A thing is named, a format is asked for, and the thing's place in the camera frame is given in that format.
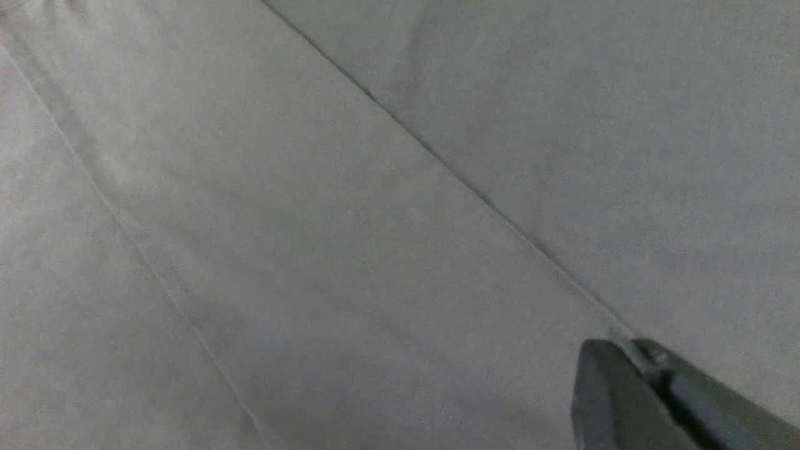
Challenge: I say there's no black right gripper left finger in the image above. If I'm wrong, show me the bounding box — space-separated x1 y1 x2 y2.
571 339 698 449

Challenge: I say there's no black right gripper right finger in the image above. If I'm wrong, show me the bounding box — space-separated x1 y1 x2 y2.
634 339 799 449

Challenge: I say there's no dark gray long-sleeve shirt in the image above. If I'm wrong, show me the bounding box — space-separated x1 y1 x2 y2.
2 1 798 449

